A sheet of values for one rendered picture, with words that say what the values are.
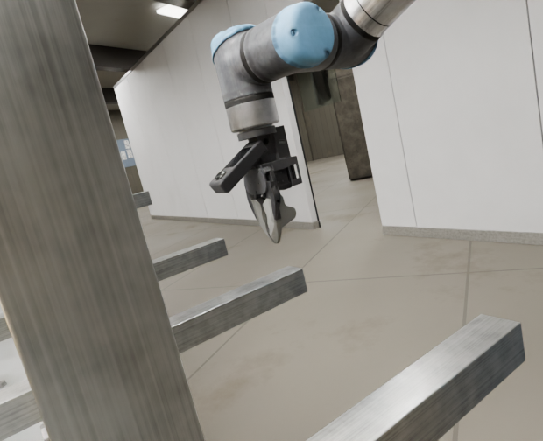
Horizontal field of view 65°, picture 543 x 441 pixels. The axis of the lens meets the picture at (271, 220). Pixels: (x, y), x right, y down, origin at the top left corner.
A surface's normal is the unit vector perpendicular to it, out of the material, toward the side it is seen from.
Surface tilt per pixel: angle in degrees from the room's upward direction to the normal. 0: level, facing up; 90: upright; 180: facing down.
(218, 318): 90
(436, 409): 90
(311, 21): 90
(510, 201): 90
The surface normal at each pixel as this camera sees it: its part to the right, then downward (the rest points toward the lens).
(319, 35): 0.62, 0.00
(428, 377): -0.22, -0.96
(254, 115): 0.13, 0.16
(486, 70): -0.81, 0.29
